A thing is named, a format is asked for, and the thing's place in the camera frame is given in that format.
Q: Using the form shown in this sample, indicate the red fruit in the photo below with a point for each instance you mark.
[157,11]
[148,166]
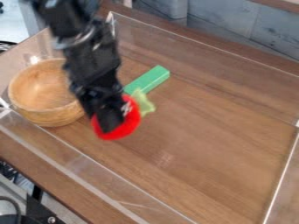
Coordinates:
[140,106]

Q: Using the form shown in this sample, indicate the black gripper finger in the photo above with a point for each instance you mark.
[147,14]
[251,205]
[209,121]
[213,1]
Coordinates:
[108,115]
[87,104]

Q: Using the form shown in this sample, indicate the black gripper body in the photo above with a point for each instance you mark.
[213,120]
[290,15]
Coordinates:
[92,62]

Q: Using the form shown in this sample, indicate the green rectangular block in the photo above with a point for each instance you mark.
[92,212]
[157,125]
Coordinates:
[148,80]

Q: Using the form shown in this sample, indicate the black table clamp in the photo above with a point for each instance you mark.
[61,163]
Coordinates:
[39,212]

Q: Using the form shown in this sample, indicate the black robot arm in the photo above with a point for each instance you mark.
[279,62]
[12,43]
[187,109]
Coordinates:
[71,18]

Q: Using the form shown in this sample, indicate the wooden bowl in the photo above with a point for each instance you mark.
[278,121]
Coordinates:
[39,93]

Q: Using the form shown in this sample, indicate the clear acrylic corner bracket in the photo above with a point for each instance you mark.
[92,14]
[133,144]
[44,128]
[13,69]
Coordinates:
[111,23]

